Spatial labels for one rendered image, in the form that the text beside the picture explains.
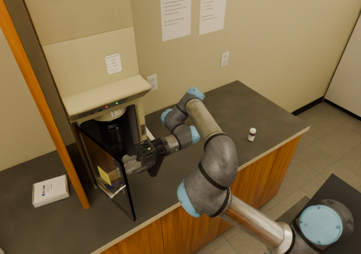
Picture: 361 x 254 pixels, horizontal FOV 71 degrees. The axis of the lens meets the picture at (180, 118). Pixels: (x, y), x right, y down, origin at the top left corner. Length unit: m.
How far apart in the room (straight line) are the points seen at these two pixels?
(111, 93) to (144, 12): 0.66
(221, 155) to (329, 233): 0.43
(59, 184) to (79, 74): 0.65
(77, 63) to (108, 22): 0.18
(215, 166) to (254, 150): 0.85
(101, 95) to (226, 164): 0.53
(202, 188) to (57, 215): 0.83
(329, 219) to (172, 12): 1.27
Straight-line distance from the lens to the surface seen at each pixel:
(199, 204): 0.79
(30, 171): 1.64
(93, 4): 0.94
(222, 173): 0.74
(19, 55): 0.85
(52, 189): 1.44
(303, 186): 2.76
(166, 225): 1.48
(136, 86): 1.01
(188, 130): 1.05
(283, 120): 1.84
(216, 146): 0.77
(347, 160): 3.22
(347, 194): 1.19
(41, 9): 0.92
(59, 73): 0.99
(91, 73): 1.01
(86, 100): 0.98
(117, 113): 1.17
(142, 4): 1.50
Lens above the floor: 2.04
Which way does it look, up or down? 40 degrees down
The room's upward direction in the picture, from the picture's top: straight up
